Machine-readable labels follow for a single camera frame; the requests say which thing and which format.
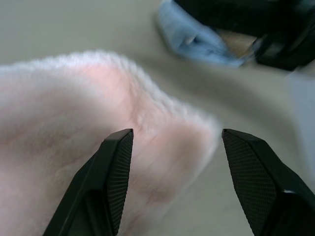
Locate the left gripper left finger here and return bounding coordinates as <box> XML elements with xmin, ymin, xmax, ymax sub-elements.
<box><xmin>43</xmin><ymin>128</ymin><xmax>134</xmax><ymax>236</ymax></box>

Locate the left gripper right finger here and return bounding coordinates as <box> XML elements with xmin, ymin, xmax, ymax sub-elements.
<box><xmin>221</xmin><ymin>128</ymin><xmax>315</xmax><ymax>236</ymax></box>

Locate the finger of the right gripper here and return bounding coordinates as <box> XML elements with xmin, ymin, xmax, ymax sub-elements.
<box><xmin>171</xmin><ymin>0</ymin><xmax>315</xmax><ymax>38</ymax></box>

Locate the pink towel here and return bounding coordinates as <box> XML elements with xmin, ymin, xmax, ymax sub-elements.
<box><xmin>0</xmin><ymin>49</ymin><xmax>220</xmax><ymax>236</ymax></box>

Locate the blue cloth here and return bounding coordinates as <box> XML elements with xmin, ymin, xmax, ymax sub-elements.
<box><xmin>157</xmin><ymin>3</ymin><xmax>247</xmax><ymax>67</ymax></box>

